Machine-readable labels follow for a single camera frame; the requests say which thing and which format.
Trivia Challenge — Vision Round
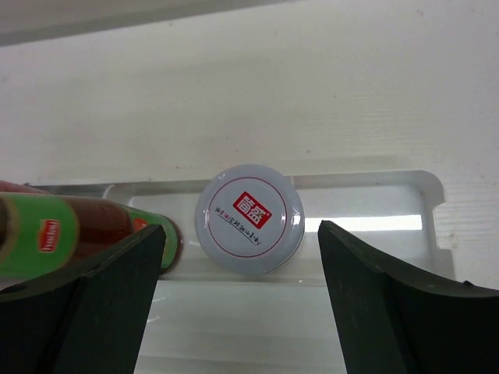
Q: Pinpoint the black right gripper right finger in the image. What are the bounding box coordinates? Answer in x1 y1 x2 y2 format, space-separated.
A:
317 221 498 373

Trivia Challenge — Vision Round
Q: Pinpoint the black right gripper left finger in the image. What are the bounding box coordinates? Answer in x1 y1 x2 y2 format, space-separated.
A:
1 225 165 373

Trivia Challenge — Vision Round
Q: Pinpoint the red chili sauce bottle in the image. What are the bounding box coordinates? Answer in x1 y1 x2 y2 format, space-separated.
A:
1 182 182 279

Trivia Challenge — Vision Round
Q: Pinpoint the brown sauce jar white lid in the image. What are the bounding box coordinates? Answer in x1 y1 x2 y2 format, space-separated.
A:
195 164 305 277

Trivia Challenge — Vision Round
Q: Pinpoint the white divided organizer tray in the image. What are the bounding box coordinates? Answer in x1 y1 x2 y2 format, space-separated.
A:
45 171 455 373

